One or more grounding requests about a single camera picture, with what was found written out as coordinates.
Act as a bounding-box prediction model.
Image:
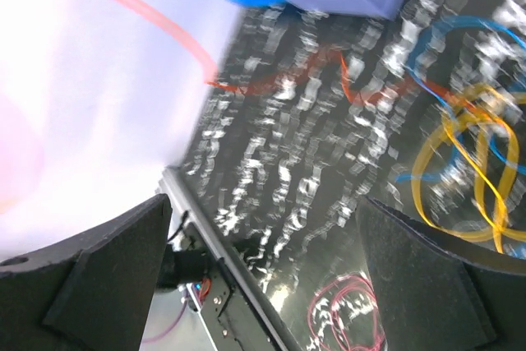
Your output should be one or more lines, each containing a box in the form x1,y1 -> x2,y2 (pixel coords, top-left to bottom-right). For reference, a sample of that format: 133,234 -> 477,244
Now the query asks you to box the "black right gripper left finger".
1,194 -> 172,351

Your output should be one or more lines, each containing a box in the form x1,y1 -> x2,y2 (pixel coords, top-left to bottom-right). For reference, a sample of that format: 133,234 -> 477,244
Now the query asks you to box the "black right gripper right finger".
357,197 -> 525,351

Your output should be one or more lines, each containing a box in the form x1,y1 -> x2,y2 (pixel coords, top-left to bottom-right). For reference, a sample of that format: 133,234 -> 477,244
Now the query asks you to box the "pink cable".
307,272 -> 387,351

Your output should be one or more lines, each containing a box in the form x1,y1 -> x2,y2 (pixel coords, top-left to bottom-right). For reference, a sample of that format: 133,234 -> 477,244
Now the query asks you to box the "yellow cable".
410,83 -> 526,253

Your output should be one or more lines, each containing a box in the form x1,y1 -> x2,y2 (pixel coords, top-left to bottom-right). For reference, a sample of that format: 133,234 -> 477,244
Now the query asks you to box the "blue cable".
394,16 -> 526,183

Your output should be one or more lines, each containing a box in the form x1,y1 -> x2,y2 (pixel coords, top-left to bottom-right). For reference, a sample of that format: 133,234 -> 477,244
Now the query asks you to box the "orange cable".
0,0 -> 494,116

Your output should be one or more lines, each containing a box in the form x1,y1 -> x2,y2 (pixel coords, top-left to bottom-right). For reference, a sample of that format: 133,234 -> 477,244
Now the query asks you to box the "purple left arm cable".
141,297 -> 190,344

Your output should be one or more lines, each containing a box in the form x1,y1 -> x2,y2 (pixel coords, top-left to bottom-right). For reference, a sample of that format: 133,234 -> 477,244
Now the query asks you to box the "aluminium frame rail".
159,168 -> 300,350

